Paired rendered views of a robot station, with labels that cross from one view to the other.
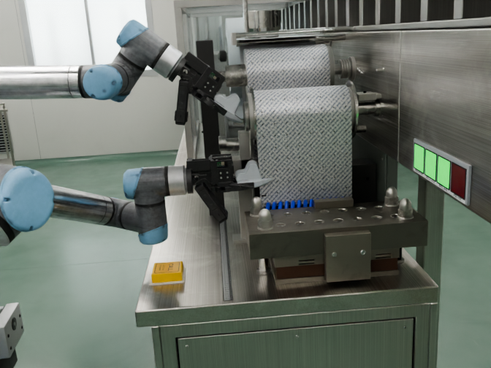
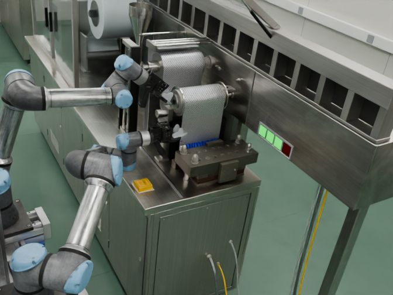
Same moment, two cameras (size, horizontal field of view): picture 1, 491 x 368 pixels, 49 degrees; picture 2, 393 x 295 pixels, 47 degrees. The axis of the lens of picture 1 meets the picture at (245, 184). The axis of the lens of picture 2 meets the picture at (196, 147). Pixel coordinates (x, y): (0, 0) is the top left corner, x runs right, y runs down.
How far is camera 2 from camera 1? 1.23 m
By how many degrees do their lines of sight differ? 32
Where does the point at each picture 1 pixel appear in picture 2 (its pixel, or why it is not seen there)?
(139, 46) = (130, 71)
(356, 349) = (228, 209)
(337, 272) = (223, 178)
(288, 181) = (193, 133)
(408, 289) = (251, 182)
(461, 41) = (294, 100)
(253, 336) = (190, 211)
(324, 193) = (207, 137)
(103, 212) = not seen: hidden behind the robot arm
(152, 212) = (133, 155)
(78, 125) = not seen: outside the picture
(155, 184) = (137, 142)
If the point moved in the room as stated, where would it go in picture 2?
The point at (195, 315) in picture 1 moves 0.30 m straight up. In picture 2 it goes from (169, 206) to (175, 151)
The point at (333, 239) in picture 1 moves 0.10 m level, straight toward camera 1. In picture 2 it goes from (224, 165) to (232, 177)
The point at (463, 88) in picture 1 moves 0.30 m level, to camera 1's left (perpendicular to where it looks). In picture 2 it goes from (293, 117) to (235, 125)
